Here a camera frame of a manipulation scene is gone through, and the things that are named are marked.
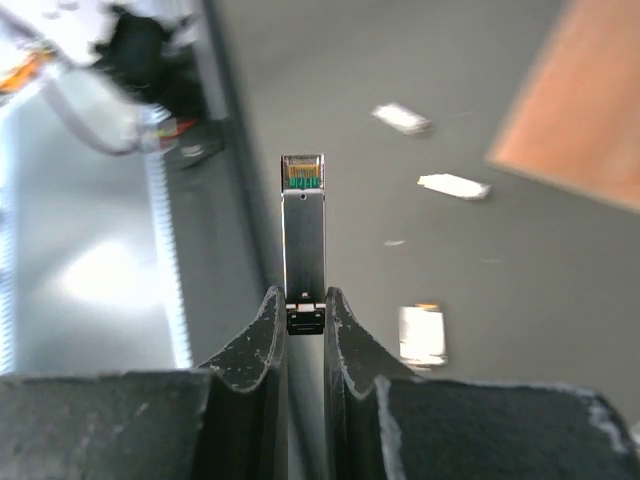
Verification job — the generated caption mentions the dark SFP module centre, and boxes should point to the dark SFP module centre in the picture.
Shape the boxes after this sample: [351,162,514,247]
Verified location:
[417,173,491,200]

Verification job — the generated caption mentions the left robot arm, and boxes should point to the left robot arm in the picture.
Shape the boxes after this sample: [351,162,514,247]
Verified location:
[1,3,225,169]

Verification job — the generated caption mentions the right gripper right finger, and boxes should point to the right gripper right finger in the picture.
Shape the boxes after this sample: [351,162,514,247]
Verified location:
[324,287,639,480]

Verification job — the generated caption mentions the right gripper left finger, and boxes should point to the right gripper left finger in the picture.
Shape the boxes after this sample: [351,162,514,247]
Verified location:
[1,287,288,479]

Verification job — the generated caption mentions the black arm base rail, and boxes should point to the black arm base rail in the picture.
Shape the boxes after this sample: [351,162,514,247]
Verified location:
[168,1,281,364]

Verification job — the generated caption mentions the silver double SFP module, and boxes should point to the silver double SFP module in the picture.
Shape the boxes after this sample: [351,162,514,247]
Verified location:
[399,303,448,371]

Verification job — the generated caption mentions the wooden board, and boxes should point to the wooden board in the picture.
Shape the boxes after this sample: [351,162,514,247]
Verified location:
[486,1,639,211]

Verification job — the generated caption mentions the dark grey table mat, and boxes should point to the dark grey table mat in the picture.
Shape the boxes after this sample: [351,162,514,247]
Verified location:
[222,1,639,413]

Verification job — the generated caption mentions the grey slotted cable duct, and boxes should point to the grey slotted cable duct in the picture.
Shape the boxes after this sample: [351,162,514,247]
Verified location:
[1,66,194,374]

